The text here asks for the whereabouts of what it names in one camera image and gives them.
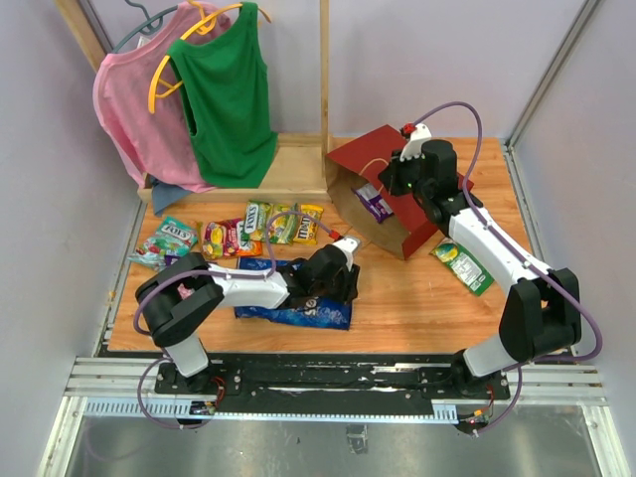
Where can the teal hanger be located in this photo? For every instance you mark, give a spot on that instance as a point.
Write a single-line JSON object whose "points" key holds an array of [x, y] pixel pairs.
{"points": [[151, 25]]}

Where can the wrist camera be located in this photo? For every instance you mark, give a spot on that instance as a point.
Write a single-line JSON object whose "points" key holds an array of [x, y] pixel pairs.
{"points": [[415, 135], [348, 245]]}

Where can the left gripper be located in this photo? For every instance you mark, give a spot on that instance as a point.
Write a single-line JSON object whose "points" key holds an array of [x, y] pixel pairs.
{"points": [[348, 290]]}

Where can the green Fox's spring tea bag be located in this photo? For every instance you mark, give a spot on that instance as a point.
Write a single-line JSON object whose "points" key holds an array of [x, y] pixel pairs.
{"points": [[276, 222]]}

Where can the purple snack pack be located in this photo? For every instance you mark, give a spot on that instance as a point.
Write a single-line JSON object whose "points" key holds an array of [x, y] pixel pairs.
{"points": [[178, 265]]}

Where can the pink shirt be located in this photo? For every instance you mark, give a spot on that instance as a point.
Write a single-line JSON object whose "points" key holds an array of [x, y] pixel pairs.
{"points": [[149, 144]]}

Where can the orange Fox's fruits candy bag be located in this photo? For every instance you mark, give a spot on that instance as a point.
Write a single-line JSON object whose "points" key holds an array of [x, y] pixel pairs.
{"points": [[224, 239]]}

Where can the yellow M&M's bag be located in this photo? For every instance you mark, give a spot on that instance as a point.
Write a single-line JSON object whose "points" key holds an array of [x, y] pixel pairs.
{"points": [[307, 229]]}

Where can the red paper bag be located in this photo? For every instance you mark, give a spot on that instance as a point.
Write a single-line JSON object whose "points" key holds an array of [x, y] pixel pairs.
{"points": [[359, 162]]}

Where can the dark blue snack wrapper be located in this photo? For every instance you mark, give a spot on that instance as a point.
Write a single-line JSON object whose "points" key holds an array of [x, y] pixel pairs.
{"points": [[317, 312]]}

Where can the green tank top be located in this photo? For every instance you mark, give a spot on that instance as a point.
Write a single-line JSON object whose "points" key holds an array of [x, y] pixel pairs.
{"points": [[225, 101]]}

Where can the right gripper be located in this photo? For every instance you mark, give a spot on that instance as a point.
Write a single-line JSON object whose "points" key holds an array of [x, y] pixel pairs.
{"points": [[389, 175]]}

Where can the green candy bag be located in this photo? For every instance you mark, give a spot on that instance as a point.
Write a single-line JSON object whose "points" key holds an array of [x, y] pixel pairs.
{"points": [[464, 266]]}

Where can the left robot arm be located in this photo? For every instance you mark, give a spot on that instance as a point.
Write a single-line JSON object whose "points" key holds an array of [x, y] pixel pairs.
{"points": [[176, 301]]}

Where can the purple Fox's berries bag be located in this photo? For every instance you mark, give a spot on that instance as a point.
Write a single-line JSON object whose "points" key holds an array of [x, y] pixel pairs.
{"points": [[373, 202]]}

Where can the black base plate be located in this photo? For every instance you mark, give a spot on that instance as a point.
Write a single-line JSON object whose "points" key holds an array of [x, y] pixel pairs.
{"points": [[331, 384]]}

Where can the aluminium rail frame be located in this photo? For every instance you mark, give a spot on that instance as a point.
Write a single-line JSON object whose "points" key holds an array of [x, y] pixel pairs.
{"points": [[580, 108]]}

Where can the teal Fox's candy bag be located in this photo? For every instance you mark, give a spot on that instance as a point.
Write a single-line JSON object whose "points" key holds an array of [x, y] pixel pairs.
{"points": [[172, 238]]}

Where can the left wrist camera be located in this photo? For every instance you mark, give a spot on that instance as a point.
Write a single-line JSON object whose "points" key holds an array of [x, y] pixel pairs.
{"points": [[348, 245]]}

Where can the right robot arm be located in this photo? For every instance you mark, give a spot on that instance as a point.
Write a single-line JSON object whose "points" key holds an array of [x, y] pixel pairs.
{"points": [[540, 315]]}

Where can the wooden clothes rack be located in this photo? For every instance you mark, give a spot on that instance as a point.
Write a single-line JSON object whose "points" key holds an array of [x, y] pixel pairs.
{"points": [[297, 172]]}

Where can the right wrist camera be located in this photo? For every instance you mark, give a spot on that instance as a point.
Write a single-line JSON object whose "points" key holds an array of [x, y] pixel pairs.
{"points": [[415, 135]]}

